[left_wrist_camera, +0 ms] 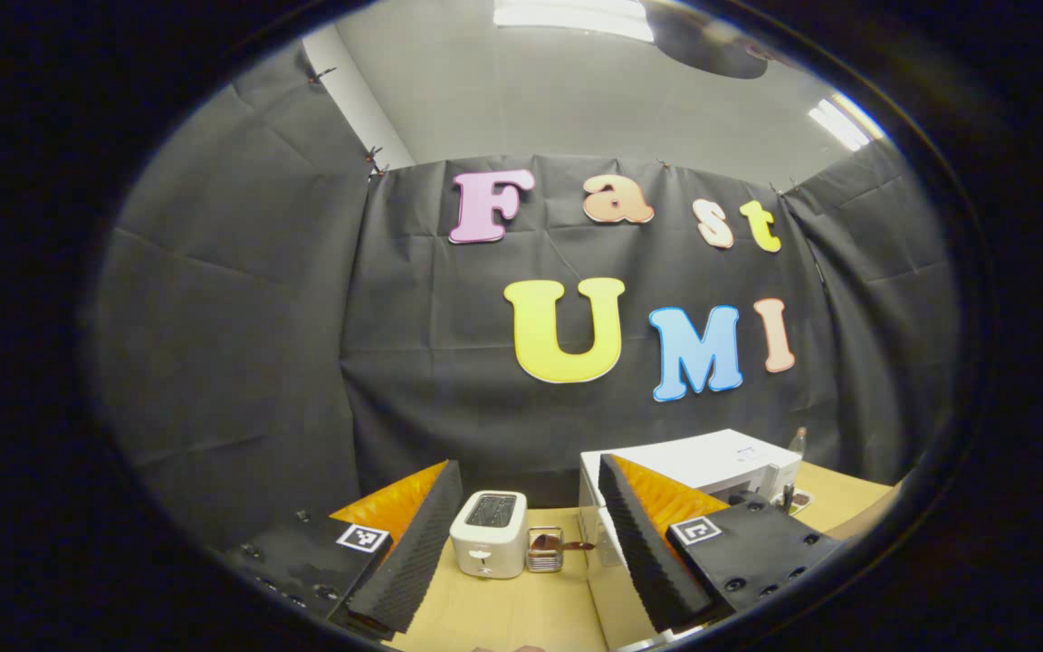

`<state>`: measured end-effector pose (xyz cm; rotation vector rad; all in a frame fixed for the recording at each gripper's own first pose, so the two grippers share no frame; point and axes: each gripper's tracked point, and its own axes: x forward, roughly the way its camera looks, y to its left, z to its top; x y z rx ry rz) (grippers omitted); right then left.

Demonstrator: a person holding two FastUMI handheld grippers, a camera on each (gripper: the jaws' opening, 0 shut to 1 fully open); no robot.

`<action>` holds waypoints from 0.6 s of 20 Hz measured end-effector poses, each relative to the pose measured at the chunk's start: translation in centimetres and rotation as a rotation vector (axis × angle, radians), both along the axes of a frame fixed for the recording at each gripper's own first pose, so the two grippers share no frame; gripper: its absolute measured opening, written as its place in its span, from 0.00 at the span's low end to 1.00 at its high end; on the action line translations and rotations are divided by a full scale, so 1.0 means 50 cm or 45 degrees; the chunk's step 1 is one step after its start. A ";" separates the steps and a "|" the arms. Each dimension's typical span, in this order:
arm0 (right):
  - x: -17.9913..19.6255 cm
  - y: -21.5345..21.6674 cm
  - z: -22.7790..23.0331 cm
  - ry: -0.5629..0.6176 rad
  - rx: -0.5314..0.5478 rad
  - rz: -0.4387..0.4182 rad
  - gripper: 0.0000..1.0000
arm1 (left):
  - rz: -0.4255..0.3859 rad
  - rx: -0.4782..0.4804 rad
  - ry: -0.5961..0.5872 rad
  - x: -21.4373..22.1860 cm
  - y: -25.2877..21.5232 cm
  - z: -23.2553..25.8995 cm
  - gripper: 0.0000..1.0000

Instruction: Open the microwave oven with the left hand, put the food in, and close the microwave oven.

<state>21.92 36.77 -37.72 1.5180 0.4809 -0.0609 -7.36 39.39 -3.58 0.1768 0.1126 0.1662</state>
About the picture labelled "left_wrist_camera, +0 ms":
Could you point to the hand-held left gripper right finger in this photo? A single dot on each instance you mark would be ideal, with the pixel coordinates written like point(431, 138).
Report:
point(644, 543)

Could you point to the brown utensil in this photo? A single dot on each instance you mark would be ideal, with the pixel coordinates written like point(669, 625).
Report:
point(547, 542)

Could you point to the clear water bottle red label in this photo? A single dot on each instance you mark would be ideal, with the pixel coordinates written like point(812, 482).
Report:
point(798, 444)

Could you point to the white toaster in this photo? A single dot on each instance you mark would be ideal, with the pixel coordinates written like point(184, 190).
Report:
point(485, 548)

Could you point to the white divided dish with beans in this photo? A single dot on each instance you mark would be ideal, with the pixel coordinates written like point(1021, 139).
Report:
point(802, 499)

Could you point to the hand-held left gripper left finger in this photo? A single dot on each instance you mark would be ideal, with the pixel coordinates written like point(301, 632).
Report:
point(413, 561)

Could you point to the white microwave oven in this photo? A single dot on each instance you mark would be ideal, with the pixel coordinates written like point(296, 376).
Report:
point(703, 457)

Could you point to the small ceiling light panel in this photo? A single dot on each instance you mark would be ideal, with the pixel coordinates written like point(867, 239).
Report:
point(838, 122)

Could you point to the large ceiling light panel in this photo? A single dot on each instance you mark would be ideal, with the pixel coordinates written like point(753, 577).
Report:
point(576, 18)

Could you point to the black backdrop cloth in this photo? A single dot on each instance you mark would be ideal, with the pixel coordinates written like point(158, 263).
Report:
point(259, 362)

